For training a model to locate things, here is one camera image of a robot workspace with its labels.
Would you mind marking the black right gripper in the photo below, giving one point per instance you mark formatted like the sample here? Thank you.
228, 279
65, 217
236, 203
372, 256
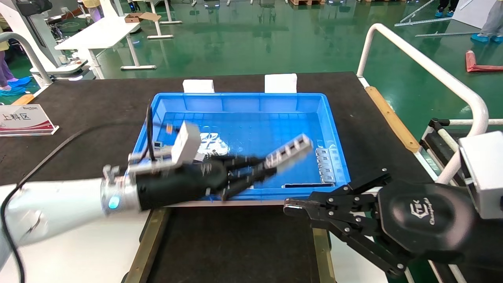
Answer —
424, 220

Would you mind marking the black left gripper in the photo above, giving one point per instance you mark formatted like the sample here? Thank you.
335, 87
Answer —
177, 184

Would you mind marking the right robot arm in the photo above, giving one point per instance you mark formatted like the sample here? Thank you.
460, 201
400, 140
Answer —
489, 251

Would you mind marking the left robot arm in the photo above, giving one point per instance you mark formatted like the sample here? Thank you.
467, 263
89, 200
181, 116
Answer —
59, 208

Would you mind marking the dark flat metal strip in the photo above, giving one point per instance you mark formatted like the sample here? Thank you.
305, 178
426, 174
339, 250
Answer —
302, 184

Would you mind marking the blue plastic bin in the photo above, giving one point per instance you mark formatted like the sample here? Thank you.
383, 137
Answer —
251, 103

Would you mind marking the white foam block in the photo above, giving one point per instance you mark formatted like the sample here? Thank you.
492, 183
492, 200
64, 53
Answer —
280, 83
198, 86

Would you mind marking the wooden edge strip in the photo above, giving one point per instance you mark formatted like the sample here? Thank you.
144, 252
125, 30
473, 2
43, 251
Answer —
393, 120

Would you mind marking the black and white cart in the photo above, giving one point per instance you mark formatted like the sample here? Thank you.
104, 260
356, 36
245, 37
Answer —
440, 145

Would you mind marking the black table mat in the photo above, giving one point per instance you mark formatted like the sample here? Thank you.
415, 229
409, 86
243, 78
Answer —
94, 110

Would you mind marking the white tubular handrail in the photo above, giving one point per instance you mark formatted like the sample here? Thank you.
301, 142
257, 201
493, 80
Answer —
432, 67

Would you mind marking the open cardboard box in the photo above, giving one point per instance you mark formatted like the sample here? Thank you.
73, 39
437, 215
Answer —
139, 17

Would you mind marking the red angled floor piece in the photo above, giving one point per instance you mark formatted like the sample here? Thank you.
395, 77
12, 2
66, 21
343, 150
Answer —
471, 63

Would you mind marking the white work table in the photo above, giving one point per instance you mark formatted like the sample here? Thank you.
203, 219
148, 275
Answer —
102, 33

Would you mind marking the acrylic sign with Chinese text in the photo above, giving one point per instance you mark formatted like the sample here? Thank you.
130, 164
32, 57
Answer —
23, 120

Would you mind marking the white leaning board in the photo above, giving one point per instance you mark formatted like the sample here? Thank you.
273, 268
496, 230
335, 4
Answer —
471, 11

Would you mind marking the person in white trousers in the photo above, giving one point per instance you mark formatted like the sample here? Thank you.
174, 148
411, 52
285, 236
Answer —
491, 23

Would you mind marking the grey curved handrail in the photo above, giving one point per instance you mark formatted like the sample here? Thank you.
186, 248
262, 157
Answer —
29, 53

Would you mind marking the white machine stand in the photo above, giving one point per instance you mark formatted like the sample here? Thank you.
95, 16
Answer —
35, 27

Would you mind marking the person in purple trousers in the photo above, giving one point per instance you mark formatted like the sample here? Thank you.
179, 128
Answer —
6, 74

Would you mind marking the silver metal bracket with clips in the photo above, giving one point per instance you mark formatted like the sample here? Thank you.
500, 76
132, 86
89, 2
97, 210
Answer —
326, 165

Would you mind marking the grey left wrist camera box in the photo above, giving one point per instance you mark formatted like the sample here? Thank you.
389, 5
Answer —
186, 143

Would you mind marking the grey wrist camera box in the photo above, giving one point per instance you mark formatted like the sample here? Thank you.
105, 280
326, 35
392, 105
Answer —
186, 143
485, 173

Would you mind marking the small upright metal bracket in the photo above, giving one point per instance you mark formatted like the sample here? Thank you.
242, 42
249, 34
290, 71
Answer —
157, 149

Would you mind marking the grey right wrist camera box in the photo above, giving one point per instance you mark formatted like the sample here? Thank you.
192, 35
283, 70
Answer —
485, 173

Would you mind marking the white table frame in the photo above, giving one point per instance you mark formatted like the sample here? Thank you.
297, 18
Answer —
159, 27

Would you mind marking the long metal floor rail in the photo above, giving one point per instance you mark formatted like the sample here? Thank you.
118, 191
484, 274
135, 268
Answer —
444, 33
424, 21

